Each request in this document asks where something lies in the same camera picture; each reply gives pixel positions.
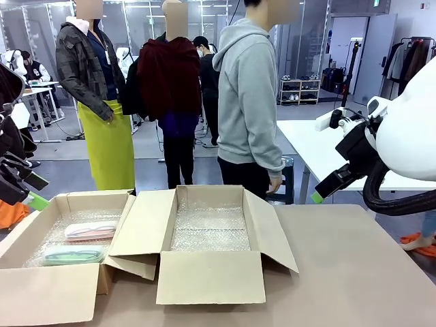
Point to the mannequin in dark red garment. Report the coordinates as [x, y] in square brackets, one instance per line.
[167, 78]

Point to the person's right forearm grey sleeve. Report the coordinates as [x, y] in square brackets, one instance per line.
[274, 156]

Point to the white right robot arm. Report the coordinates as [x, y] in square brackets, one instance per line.
[408, 129]

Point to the dark-framed glasses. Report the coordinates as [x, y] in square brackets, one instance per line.
[75, 252]

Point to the clear bubble wrap sheet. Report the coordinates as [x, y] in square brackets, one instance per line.
[54, 225]
[207, 231]

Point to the black luggage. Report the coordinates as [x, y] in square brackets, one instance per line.
[332, 80]

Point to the green translucent glasses case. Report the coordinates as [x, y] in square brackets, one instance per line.
[68, 262]

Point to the wooden shoe rack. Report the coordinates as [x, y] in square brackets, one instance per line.
[299, 90]

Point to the brown cardboard shipping box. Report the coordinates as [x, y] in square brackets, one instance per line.
[211, 279]
[51, 293]

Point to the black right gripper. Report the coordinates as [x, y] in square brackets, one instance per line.
[357, 146]

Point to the clothes rack with coats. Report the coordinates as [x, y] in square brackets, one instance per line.
[408, 64]

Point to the pink translucent glasses case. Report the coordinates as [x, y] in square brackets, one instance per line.
[90, 236]

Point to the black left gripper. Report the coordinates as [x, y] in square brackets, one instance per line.
[12, 185]

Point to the person in grey hoodie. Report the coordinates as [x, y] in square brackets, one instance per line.
[245, 102]

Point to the person in black clothes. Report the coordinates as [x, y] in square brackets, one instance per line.
[13, 139]

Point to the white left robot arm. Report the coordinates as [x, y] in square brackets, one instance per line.
[20, 114]

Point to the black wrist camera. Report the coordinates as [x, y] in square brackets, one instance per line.
[336, 118]

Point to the white power strip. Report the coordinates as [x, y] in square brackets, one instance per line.
[322, 122]

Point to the large white table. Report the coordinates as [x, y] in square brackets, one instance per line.
[306, 143]

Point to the black-framed glasses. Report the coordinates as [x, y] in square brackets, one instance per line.
[86, 229]

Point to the person with cap and mask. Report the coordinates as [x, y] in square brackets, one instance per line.
[208, 78]

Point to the person's right hand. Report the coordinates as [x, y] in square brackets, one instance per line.
[276, 184]

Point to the seated person in varsity jacket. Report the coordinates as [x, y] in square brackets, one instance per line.
[34, 71]

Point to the black stool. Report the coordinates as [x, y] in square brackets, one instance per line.
[287, 184]

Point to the white office desk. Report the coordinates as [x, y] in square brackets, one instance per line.
[37, 90]

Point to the black tripod stand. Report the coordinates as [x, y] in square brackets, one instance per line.
[348, 78]

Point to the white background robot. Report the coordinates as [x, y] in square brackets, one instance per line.
[15, 63]
[122, 58]

